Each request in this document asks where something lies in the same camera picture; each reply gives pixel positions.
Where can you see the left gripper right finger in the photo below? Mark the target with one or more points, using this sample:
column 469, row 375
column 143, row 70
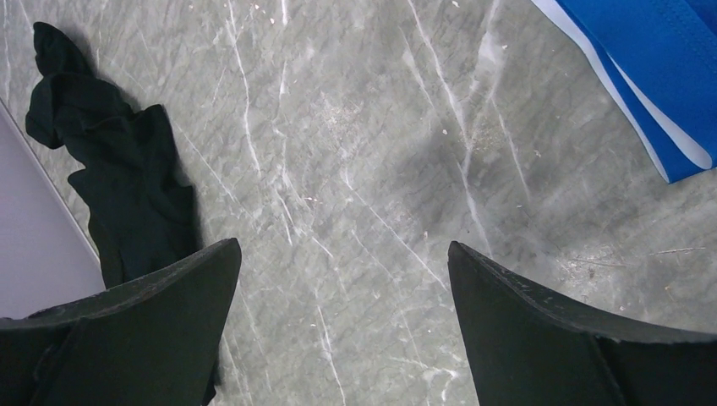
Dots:
column 527, row 344

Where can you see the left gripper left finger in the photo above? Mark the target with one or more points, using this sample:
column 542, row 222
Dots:
column 152, row 341

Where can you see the black underwear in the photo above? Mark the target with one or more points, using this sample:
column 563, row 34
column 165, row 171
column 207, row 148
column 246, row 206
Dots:
column 141, row 218

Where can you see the blue underwear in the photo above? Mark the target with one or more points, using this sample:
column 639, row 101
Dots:
column 657, row 59

